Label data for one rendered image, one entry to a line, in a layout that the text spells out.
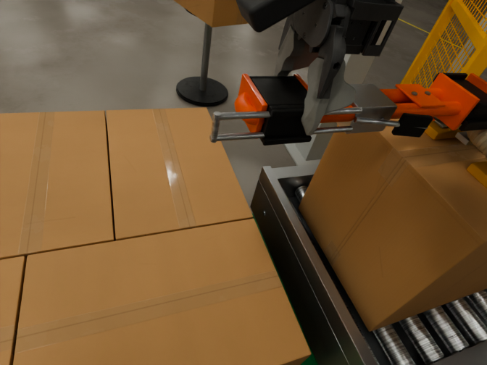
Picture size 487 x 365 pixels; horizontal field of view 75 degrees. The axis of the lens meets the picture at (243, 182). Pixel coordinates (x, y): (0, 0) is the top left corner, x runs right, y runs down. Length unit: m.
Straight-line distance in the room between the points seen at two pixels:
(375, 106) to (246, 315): 0.56
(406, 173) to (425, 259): 0.17
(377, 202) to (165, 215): 0.57
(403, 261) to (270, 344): 0.34
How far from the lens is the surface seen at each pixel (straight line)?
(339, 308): 0.82
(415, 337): 0.99
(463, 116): 0.61
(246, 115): 0.36
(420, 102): 0.54
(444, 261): 0.68
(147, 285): 0.83
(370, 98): 0.49
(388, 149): 0.71
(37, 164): 1.15
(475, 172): 0.75
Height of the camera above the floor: 1.29
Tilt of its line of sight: 45 degrees down
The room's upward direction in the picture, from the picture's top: 14 degrees clockwise
